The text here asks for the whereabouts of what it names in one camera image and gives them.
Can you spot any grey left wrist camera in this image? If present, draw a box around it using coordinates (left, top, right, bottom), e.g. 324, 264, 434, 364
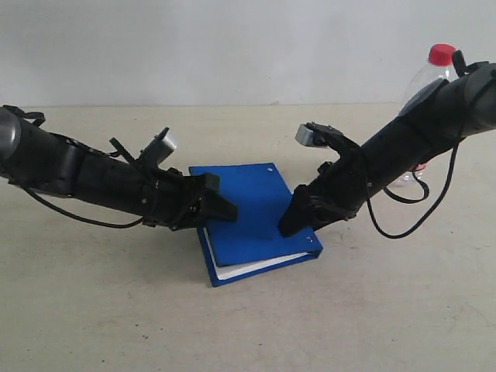
138, 127, 177, 167

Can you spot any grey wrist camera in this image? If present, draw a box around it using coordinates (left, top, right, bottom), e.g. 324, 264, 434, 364
138, 127, 177, 167
294, 122, 334, 148

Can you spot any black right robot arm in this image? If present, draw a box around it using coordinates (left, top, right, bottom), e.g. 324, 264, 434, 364
277, 62, 495, 236

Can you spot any blue binder notebook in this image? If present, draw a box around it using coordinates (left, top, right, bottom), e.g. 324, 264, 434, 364
189, 163, 323, 287

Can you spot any clear plastic water bottle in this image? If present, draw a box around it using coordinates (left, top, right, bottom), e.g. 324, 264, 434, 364
389, 43, 457, 189

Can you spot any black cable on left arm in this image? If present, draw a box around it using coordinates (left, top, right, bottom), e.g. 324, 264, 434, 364
22, 185, 146, 229

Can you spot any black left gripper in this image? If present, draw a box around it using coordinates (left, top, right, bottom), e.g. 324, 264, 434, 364
143, 168, 238, 231

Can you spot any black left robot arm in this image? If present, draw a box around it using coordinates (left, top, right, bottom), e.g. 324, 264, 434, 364
1, 105, 238, 231

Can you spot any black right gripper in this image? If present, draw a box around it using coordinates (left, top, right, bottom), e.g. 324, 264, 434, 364
278, 143, 372, 237

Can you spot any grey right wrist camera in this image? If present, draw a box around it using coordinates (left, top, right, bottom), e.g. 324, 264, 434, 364
294, 122, 334, 148

